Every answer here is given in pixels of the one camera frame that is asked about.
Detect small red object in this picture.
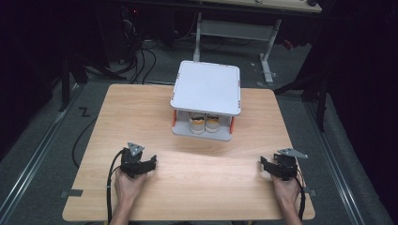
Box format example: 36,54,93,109
282,38,296,52

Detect black metal stand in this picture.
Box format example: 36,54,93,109
273,52,333,133
58,51,128,113

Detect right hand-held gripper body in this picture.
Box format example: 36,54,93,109
270,147,309,182

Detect desk with white metal frame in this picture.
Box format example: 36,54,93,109
191,0,323,86

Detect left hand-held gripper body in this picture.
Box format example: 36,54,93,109
119,142,148,179

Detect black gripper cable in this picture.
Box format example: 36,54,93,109
105,149,126,225
294,168,307,221

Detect white two-tier shoe rack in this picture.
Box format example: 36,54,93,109
170,60,242,143

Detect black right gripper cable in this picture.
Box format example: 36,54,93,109
294,168,307,221

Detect grey table edge bracket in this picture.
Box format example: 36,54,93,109
60,188,84,200
302,186,317,198

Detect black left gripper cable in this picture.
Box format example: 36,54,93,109
105,149,126,225

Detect bundle of black floor cables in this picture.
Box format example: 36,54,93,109
120,17,158,86

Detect black floor cable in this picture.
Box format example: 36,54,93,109
71,117,99,170

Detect person's right hand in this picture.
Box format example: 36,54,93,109
269,174,302,204

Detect metal floor rail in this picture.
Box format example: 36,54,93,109
303,99,368,225
0,83,83,221

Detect person's left hand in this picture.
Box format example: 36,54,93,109
114,170,148,204

